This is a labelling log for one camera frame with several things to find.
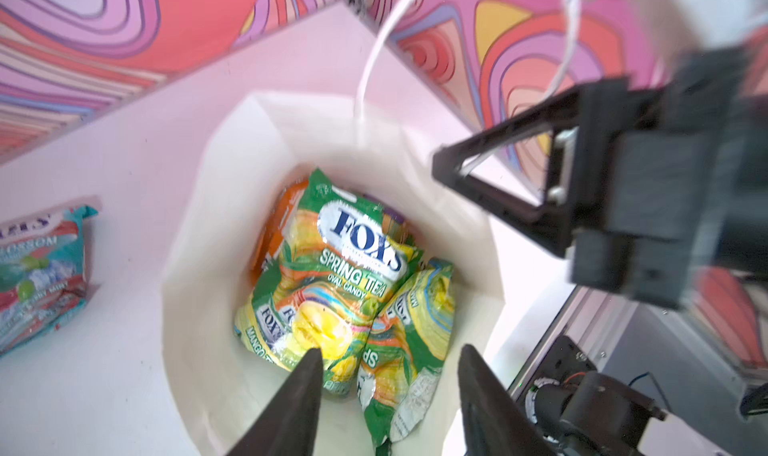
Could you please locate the teal Fox's candy bag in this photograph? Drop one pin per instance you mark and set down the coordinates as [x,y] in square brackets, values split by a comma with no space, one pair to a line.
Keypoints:
[43,273]

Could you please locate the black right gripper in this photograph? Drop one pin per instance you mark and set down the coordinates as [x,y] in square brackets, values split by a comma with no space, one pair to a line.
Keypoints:
[649,187]

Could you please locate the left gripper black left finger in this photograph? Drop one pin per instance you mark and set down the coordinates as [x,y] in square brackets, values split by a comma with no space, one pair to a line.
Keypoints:
[288,425]

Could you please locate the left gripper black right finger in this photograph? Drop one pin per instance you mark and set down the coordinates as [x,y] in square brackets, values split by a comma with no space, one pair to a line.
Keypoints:
[492,423]

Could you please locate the green Fox's candy bag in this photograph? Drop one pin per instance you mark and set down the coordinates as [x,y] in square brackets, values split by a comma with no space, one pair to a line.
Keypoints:
[404,355]

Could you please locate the yellow-green Fox's candy bag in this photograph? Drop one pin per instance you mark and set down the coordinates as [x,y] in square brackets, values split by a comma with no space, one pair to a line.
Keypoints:
[337,268]

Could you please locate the white paper bag with flowers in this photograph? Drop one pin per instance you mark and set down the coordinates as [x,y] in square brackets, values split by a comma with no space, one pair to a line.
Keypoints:
[506,290]

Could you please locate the orange snack bag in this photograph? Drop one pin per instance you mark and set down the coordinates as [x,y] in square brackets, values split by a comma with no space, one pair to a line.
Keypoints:
[272,236]

